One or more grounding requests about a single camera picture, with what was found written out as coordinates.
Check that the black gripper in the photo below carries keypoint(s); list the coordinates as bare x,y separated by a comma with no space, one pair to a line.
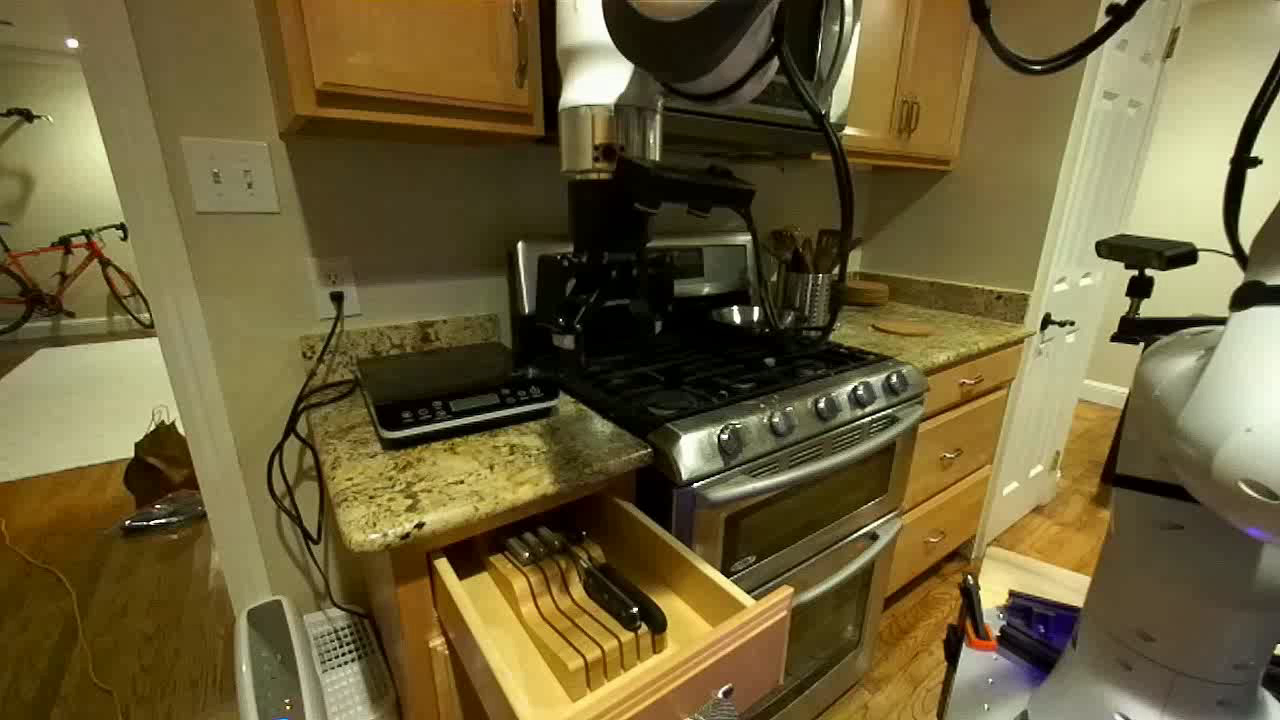
608,220

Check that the wooden drawer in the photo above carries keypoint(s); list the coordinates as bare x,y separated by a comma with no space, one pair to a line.
722,633
972,383
936,528
954,451

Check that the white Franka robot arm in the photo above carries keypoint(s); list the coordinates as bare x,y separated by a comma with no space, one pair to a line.
1201,402

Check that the knives in drawer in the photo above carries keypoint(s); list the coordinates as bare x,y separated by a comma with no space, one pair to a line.
560,626

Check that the wooden base cabinet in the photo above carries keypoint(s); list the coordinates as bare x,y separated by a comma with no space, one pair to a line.
394,626

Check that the closed wooden drawer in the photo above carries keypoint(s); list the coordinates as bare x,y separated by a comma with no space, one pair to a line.
936,528
954,451
972,383

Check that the black portable induction cooktop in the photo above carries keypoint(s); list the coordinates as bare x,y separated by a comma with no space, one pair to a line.
454,388

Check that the silver stove knob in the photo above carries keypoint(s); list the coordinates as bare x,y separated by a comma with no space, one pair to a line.
728,441
898,383
826,405
781,423
862,394

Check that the dark cooking utensil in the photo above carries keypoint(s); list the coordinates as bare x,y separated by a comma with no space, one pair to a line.
826,248
786,248

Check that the metal utensil holder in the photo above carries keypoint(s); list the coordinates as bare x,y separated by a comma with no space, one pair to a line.
815,301

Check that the dark range hood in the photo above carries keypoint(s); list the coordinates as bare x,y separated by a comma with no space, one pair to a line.
746,133

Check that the granite countertop with cooktop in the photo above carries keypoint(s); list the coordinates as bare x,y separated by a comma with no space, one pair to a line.
454,487

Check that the small wooden bowl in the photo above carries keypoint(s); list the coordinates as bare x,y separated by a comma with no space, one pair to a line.
866,293

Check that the stainless steel gas stove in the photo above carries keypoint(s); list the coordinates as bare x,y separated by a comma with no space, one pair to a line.
801,495

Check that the round wooden cutting board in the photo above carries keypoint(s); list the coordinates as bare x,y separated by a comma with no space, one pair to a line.
906,325

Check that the granite countertop with board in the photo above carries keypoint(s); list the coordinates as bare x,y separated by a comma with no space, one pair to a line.
962,331

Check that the white vent panel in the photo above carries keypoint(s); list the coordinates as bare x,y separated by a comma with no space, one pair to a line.
349,667

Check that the brown bag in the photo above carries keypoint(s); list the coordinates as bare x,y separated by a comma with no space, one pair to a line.
162,462

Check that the dark shoe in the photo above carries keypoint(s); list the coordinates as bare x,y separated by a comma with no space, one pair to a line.
165,514

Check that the white tower heater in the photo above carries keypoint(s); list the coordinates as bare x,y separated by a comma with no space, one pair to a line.
275,667

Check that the white panel door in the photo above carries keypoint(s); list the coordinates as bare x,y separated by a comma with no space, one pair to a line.
1087,264

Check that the red bicycle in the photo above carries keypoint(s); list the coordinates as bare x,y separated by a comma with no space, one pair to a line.
102,264

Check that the purple lit robot stand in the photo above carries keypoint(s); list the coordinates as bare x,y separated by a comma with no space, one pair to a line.
1001,673

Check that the recessed ceiling light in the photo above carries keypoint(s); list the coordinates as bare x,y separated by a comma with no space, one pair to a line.
68,40

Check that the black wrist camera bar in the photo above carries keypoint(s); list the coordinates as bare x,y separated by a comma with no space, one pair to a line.
684,186

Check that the white wall outlet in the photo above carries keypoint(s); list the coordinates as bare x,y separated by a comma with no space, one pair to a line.
338,284

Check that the wooden wall cabinet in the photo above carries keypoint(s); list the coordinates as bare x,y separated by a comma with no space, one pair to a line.
413,63
914,81

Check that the white light switch plate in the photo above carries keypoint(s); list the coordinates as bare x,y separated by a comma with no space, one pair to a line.
228,173

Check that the black camera on stand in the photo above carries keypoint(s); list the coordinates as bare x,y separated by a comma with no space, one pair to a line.
1144,248

